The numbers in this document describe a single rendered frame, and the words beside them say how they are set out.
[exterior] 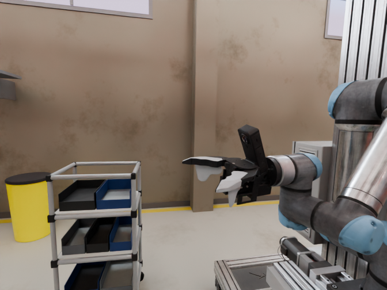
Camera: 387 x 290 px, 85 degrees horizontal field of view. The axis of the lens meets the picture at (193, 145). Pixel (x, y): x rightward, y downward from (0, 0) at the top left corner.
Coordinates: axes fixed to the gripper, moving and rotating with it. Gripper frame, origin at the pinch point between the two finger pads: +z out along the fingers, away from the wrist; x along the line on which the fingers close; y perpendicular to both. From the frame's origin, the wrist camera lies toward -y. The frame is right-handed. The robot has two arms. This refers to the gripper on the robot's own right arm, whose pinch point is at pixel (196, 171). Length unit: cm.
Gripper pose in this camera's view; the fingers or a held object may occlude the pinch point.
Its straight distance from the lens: 42.3
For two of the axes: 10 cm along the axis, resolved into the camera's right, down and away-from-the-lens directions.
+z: -9.0, 0.4, -4.3
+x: -4.3, -2.5, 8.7
